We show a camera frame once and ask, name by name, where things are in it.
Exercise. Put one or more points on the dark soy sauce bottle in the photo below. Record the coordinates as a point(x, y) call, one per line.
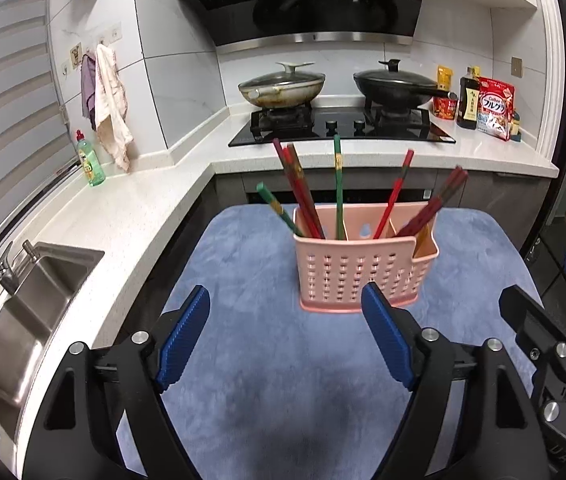
point(468, 99)

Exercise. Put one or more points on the green dish soap bottle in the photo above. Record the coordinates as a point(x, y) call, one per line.
point(89, 159)

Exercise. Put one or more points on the beige wok with glass lid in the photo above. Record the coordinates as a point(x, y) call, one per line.
point(286, 88)

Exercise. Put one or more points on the pink perforated utensil holder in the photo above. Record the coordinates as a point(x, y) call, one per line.
point(332, 272)

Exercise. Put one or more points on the stainless steel sink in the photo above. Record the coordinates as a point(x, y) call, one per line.
point(49, 278)

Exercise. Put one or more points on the black wok with lid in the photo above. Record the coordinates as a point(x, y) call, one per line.
point(397, 89)

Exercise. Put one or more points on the cream hanging towel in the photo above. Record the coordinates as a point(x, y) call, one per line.
point(110, 108)

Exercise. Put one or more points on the blue plush table mat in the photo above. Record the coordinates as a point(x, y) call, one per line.
point(274, 392)

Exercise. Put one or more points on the red cereal bag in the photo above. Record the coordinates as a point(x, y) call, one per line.
point(495, 107)

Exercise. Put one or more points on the brown chopstick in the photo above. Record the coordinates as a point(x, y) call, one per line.
point(302, 182)

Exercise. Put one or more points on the yellow seasoning packet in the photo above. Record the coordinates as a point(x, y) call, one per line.
point(444, 79)

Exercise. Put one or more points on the dark red chopstick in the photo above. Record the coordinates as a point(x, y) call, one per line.
point(302, 202)
point(438, 204)

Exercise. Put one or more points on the small dark jar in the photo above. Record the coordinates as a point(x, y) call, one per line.
point(515, 134)

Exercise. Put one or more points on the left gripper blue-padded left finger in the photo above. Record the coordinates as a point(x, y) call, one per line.
point(73, 436)

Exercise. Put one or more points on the red snack packet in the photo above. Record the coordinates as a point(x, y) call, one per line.
point(445, 108)

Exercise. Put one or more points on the green chopstick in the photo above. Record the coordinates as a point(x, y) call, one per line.
point(276, 206)
point(338, 166)

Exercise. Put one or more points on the bright red chopstick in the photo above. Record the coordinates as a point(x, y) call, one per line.
point(288, 173)
point(381, 227)

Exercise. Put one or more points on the purple hanging cloth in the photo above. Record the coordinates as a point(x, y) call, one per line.
point(88, 88)

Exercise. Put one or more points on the black gas stove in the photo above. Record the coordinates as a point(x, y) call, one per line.
point(309, 123)

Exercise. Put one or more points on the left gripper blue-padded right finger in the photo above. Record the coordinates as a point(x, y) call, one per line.
point(498, 435)

